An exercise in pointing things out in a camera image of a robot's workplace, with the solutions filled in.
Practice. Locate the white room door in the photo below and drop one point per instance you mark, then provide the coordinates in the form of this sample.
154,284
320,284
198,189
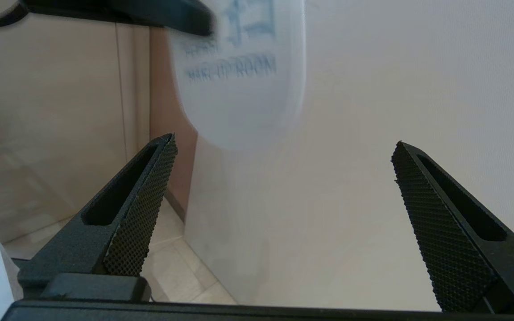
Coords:
395,89

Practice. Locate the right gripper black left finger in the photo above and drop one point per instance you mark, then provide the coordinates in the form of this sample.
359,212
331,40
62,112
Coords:
105,232

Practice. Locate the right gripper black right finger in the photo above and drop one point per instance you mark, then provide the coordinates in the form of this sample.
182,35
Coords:
458,249

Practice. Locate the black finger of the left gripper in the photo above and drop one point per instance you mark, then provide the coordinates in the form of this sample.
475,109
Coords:
150,13

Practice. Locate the white plastic door hanger sign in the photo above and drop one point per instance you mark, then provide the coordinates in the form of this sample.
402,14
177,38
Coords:
239,102

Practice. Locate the grey wall baseboard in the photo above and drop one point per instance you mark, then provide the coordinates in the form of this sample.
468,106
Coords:
176,205

